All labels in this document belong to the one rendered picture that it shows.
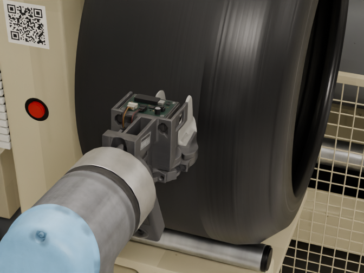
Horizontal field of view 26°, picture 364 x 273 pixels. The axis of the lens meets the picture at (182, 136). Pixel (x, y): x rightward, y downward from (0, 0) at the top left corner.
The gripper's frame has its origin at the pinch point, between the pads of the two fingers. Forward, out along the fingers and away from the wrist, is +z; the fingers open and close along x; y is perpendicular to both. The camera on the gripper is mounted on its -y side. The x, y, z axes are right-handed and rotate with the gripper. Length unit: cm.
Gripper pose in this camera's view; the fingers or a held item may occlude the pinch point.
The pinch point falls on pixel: (182, 122)
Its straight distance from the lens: 99.0
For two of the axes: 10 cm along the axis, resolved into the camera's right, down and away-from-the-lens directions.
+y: 0.4, -8.9, -4.6
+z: 3.4, -4.2, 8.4
